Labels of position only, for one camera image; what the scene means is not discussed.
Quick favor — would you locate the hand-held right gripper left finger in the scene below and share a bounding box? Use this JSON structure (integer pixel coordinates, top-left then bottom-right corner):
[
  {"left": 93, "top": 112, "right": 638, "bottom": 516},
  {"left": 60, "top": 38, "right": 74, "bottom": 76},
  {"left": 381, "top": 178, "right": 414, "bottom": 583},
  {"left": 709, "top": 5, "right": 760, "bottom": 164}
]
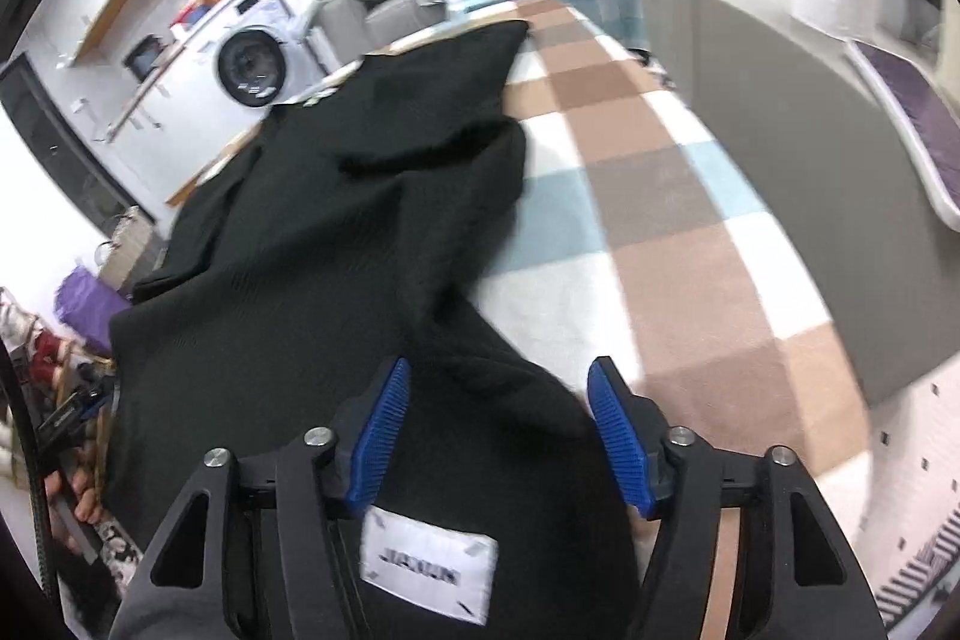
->
[{"left": 109, "top": 356, "right": 412, "bottom": 640}]

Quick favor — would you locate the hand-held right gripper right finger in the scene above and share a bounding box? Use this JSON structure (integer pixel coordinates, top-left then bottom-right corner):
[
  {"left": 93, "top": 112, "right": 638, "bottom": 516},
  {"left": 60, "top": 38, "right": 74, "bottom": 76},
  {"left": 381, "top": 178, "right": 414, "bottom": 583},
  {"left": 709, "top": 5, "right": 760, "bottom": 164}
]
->
[{"left": 586, "top": 355, "right": 890, "bottom": 640}]

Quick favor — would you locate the black knit sweater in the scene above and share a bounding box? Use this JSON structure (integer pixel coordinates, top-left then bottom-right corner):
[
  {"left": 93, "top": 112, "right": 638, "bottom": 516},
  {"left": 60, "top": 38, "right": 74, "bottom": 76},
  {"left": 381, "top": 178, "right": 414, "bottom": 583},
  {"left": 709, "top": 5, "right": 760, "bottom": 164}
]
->
[{"left": 101, "top": 20, "right": 642, "bottom": 640}]

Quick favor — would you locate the person's left hand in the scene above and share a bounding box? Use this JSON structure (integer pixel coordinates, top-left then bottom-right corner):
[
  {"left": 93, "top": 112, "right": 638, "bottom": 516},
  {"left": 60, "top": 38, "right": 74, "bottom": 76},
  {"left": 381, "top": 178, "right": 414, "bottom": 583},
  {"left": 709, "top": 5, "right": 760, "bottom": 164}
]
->
[{"left": 43, "top": 469, "right": 107, "bottom": 555}]

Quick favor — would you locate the purple bag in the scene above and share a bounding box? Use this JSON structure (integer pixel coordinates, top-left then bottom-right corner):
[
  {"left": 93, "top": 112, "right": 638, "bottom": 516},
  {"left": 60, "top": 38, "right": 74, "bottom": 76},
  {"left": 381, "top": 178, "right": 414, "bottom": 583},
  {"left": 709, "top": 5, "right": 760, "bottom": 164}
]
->
[{"left": 56, "top": 265, "right": 125, "bottom": 360}]

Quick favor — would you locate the wicker basket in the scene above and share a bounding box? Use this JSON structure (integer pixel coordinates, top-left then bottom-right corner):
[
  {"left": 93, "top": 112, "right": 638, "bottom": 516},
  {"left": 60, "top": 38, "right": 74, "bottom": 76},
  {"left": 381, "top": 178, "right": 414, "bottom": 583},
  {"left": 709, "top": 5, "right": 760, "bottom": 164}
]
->
[{"left": 97, "top": 205, "right": 162, "bottom": 296}]

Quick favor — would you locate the brown blue checked blanket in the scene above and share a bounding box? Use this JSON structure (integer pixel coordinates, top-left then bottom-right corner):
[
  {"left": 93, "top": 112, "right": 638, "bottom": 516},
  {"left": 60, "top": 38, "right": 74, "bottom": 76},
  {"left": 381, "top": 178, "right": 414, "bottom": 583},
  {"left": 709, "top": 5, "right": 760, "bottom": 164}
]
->
[{"left": 166, "top": 0, "right": 875, "bottom": 640}]

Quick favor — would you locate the black glass door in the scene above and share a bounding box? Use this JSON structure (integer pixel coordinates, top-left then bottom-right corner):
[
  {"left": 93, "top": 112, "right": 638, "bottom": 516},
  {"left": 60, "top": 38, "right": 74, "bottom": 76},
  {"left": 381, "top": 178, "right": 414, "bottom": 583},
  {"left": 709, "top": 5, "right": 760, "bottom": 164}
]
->
[{"left": 0, "top": 53, "right": 140, "bottom": 229}]

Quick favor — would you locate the grey panel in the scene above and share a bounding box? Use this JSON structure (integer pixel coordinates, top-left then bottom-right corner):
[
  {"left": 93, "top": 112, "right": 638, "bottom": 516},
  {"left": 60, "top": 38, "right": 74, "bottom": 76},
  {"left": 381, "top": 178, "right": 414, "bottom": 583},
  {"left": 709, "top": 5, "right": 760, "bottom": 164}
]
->
[{"left": 691, "top": 0, "right": 938, "bottom": 410}]

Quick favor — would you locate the striped rug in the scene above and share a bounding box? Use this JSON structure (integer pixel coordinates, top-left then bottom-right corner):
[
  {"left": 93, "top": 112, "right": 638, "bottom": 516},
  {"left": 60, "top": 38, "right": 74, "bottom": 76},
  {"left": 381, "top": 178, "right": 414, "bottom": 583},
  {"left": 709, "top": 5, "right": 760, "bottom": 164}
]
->
[{"left": 876, "top": 533, "right": 955, "bottom": 620}]

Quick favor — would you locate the white kitchen counter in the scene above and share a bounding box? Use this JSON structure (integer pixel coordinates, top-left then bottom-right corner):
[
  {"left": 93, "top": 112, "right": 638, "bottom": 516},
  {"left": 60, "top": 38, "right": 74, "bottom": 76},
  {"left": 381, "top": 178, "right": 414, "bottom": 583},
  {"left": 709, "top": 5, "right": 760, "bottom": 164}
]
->
[{"left": 94, "top": 0, "right": 278, "bottom": 210}]

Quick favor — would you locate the black pot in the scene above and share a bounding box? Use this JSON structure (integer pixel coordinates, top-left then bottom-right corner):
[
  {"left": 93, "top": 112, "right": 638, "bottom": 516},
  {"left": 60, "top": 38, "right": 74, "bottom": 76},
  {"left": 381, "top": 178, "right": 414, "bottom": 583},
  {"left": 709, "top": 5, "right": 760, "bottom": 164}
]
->
[{"left": 124, "top": 34, "right": 166, "bottom": 82}]

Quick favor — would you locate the white washing machine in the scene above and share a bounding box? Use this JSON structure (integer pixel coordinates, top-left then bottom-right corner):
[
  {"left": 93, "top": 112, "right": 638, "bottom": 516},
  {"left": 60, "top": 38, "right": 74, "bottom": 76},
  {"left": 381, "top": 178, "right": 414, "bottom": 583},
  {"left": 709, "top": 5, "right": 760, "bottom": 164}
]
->
[{"left": 196, "top": 0, "right": 331, "bottom": 109}]

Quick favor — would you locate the purple striped mat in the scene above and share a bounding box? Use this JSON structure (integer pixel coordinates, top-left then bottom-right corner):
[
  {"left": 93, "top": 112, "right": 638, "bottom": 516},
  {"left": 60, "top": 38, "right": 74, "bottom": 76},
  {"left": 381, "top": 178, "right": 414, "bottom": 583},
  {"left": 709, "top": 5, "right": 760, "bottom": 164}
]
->
[{"left": 844, "top": 40, "right": 960, "bottom": 223}]

